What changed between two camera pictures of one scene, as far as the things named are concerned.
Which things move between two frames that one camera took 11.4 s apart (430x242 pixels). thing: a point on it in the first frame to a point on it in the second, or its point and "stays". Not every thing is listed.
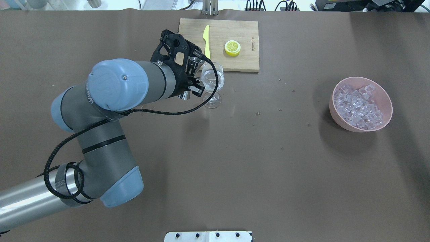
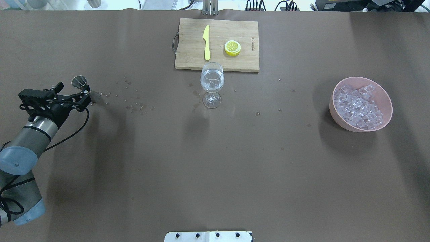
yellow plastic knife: x=206 y=37 stays
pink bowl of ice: x=357 y=105 stays
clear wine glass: x=209 y=80 stays
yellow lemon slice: x=232 y=48 stays
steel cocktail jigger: x=193 y=65 to x=79 y=82
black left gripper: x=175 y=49 to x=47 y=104
